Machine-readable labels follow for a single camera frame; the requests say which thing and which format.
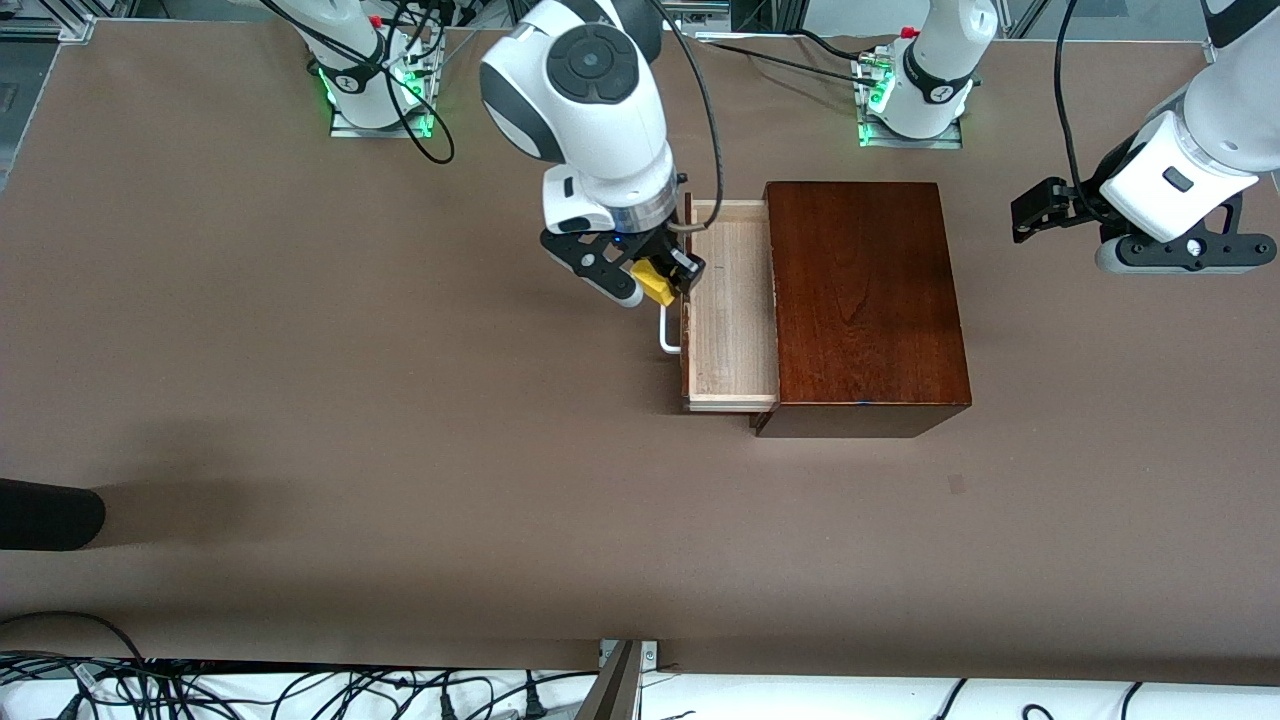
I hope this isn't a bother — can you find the yellow cube block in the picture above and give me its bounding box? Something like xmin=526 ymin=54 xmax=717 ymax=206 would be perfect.
xmin=630 ymin=258 xmax=677 ymax=307

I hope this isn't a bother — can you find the wooden drawer with white handle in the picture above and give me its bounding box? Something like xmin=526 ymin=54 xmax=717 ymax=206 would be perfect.
xmin=658 ymin=192 xmax=781 ymax=414

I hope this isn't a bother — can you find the dark brown wooden cabinet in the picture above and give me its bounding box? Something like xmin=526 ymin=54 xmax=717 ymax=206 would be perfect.
xmin=750 ymin=181 xmax=973 ymax=439

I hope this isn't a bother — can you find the white connector strip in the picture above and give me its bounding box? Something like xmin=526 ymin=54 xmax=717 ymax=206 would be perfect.
xmin=660 ymin=0 xmax=731 ymax=31

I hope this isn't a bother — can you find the grey metal beam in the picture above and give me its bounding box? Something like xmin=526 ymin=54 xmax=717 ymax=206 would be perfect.
xmin=575 ymin=640 xmax=643 ymax=720

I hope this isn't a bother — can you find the black cylindrical object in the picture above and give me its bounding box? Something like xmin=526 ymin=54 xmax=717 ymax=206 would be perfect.
xmin=0 ymin=478 xmax=107 ymax=552

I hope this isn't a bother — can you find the black cable with brass connector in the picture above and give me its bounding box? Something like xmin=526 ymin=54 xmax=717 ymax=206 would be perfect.
xmin=645 ymin=0 xmax=726 ymax=236

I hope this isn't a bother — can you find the aluminium frame profile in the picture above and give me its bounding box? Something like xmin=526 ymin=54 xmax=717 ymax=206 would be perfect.
xmin=0 ymin=0 xmax=96 ymax=43

